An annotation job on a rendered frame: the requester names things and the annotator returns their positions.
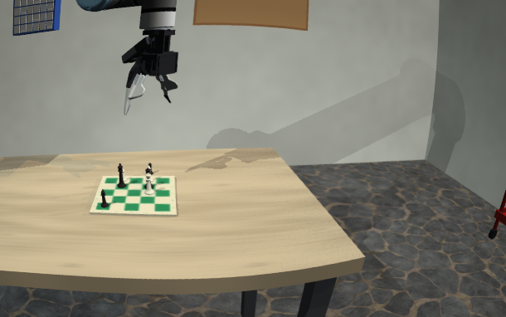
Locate white queen chess piece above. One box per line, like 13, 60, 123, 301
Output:
144, 173, 154, 195

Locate green and cream chessboard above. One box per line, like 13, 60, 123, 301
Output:
90, 176, 177, 217

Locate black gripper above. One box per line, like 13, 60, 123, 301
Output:
124, 29, 178, 115

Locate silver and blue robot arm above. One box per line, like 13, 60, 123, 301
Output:
76, 0, 177, 63

